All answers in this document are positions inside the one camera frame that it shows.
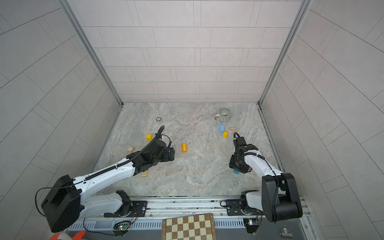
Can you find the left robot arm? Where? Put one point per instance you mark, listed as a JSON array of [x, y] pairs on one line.
[[71, 199]]

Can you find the checkered chess board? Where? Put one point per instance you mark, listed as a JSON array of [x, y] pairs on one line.
[[197, 227]]

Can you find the yellow rectangular wooden block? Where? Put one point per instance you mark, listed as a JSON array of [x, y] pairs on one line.
[[225, 134]]

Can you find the aluminium corner post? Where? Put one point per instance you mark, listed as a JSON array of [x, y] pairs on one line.
[[88, 47], [305, 5]]

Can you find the striped ceramic mug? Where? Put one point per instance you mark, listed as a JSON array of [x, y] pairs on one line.
[[223, 116]]

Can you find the orange supermarket wooden block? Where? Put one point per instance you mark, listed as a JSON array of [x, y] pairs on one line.
[[184, 147]]

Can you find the circuit board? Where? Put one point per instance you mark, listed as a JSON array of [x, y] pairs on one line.
[[251, 225], [122, 226]]

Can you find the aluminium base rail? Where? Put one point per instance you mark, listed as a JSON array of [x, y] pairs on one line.
[[153, 210]]

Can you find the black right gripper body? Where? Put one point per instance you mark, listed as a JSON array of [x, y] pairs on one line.
[[236, 165]]

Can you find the red white object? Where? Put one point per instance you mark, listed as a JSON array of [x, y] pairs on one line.
[[65, 236]]

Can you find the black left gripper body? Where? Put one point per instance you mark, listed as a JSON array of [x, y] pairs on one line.
[[164, 156]]

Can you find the aluminium corner post left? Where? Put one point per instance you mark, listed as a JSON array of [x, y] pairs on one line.
[[88, 47]]

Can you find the left circuit board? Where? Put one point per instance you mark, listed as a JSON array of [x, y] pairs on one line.
[[122, 226]]

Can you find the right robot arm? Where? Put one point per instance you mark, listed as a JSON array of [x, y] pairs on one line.
[[279, 198]]

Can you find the yellow wooden cube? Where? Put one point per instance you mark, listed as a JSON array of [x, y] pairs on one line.
[[149, 137]]

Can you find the right circuit board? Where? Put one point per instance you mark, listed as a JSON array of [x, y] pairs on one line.
[[251, 225]]

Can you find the metal clamp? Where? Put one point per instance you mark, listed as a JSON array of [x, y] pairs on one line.
[[285, 233]]

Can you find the aluminium corner post right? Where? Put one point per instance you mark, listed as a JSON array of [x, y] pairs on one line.
[[305, 5]]

